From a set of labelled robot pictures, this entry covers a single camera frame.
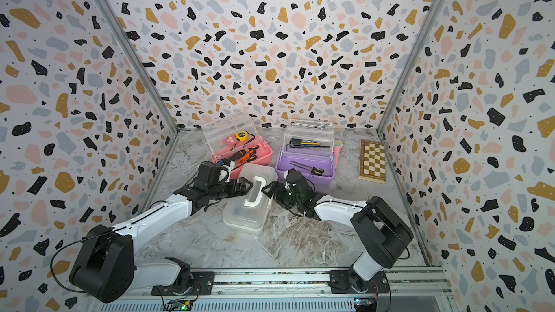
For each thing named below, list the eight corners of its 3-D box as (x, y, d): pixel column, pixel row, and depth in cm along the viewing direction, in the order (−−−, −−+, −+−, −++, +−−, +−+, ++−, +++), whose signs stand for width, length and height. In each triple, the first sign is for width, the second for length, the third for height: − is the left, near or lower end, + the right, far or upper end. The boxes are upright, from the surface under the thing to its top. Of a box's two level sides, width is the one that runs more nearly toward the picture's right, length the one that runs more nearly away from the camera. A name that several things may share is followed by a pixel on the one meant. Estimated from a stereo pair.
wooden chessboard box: (358, 179, 104) (360, 175, 102) (359, 143, 120) (361, 139, 117) (384, 184, 103) (386, 180, 100) (382, 147, 118) (384, 143, 115)
